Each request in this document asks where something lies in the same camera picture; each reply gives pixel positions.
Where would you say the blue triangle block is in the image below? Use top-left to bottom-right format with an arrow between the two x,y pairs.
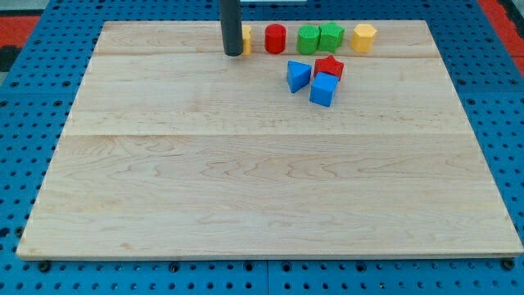
287,61 -> 312,93

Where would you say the red star block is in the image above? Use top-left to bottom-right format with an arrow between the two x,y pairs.
314,55 -> 345,80

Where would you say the green star block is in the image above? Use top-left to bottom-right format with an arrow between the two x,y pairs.
318,21 -> 346,53

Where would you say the blue cube block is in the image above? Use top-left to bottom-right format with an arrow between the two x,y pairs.
309,72 -> 339,107

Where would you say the light wooden board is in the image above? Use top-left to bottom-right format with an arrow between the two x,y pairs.
16,20 -> 523,261

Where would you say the red cylinder block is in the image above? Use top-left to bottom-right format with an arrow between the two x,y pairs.
264,24 -> 287,54

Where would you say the yellow block behind rod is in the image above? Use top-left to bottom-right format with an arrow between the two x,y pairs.
242,25 -> 252,56

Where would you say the green cylinder block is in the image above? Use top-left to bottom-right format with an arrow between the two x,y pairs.
296,25 -> 320,55

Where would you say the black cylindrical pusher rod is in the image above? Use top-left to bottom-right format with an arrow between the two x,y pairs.
219,0 -> 243,57

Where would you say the yellow hexagon block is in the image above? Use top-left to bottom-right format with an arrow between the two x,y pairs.
350,24 -> 377,53

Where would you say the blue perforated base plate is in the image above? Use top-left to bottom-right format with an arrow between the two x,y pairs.
1,0 -> 523,294

